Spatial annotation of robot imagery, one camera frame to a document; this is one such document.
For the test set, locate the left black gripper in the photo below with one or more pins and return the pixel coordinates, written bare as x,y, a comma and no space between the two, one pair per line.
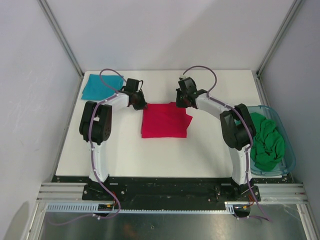
142,105

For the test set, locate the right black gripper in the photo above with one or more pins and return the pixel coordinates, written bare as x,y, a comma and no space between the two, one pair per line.
179,103

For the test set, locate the teal t shirt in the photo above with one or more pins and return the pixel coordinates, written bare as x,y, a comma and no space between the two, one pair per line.
96,90

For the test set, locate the red t shirt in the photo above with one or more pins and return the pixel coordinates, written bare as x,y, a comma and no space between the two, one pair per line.
164,120

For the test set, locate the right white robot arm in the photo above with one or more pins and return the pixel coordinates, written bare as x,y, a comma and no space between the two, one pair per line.
236,123

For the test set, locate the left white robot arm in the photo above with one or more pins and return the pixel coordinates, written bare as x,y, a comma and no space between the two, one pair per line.
96,123

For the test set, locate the green t shirt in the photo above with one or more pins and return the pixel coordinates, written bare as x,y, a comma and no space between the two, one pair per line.
268,147

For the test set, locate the translucent blue plastic bin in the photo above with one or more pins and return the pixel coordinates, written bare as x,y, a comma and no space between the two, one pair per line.
288,162

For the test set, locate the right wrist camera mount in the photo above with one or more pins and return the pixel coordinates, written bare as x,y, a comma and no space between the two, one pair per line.
182,76

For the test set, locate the right aluminium frame post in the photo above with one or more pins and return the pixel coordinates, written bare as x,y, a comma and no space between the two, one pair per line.
280,34

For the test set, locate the aluminium frame post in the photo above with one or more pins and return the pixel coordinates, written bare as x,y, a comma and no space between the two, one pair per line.
280,34
52,20

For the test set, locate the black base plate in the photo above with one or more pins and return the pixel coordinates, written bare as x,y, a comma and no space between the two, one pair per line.
126,188

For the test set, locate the left aluminium frame post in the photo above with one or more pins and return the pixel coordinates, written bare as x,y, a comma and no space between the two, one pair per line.
52,20

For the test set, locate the white slotted cable duct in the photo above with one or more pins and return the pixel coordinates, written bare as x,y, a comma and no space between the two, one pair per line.
98,208

